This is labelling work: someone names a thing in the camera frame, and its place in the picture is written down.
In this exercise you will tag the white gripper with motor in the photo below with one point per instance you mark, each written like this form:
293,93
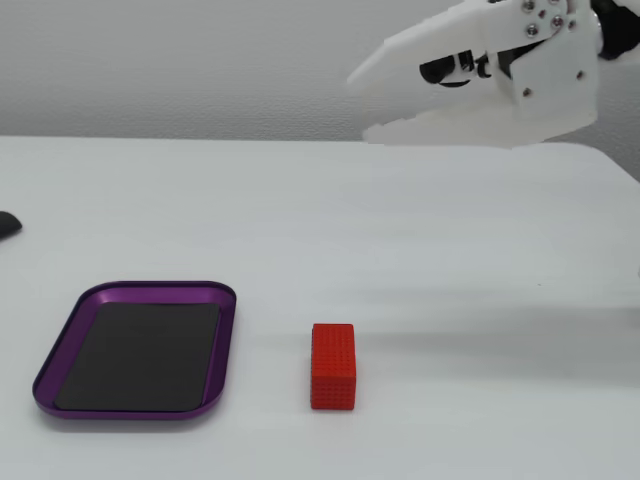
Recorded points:
547,92

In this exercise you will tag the red studded cube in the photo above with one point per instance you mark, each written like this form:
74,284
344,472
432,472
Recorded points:
334,367

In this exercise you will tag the black tray mat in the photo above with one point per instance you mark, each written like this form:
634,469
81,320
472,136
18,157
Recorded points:
140,355

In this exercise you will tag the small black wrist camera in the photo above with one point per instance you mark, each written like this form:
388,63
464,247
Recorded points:
435,70

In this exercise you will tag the purple metal tray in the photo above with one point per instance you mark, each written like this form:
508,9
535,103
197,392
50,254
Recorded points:
50,400

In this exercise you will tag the black rounded object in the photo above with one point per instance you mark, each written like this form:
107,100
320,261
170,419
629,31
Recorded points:
9,226

